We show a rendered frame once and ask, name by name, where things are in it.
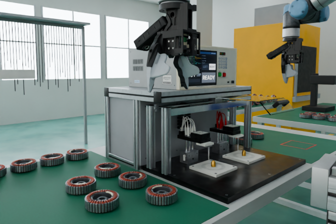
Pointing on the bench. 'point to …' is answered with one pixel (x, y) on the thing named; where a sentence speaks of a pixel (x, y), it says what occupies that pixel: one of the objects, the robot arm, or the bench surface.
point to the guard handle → (281, 103)
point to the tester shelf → (172, 97)
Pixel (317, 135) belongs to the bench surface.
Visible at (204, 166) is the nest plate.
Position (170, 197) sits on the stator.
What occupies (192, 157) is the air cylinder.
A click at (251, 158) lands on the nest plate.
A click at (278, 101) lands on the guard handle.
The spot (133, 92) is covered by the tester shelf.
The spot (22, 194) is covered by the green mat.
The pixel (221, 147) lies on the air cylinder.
